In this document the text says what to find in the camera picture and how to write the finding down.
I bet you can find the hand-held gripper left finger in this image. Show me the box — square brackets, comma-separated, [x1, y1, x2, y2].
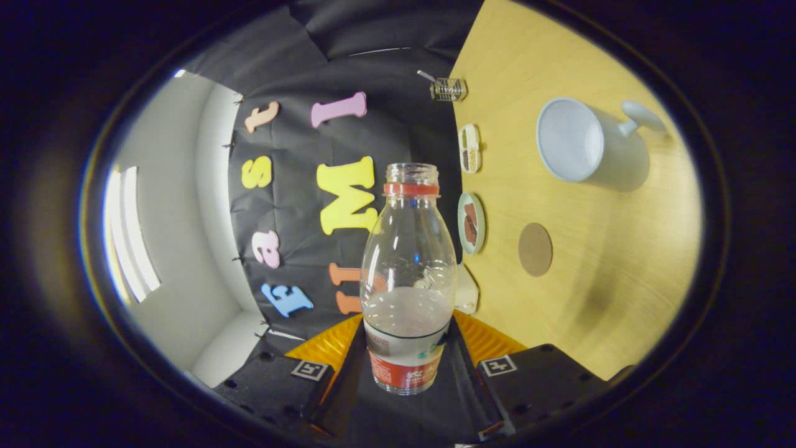
[215, 313, 374, 438]

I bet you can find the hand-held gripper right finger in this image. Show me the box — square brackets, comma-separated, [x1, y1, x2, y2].
[447, 309, 635, 439]

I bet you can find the clear juice bottle red label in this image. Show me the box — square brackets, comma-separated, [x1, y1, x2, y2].
[360, 163, 458, 396]

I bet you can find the brown round coaster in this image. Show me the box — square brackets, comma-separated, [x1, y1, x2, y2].
[518, 222, 553, 278]

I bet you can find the white cup with handle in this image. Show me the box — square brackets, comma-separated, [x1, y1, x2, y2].
[536, 97, 667, 192]

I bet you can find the white toaster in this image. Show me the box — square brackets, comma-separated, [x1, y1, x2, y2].
[454, 264, 480, 315]

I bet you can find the pale green plate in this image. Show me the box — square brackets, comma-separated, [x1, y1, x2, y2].
[457, 192, 486, 256]

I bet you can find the wooden table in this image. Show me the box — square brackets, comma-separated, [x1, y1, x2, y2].
[451, 0, 703, 381]

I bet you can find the white divided dish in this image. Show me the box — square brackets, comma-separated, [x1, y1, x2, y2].
[458, 123, 482, 174]

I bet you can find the large ceiling light panel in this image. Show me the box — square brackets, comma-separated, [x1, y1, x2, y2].
[103, 165, 162, 304]

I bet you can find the small wire basket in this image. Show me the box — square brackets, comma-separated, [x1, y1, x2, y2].
[429, 77, 468, 102]

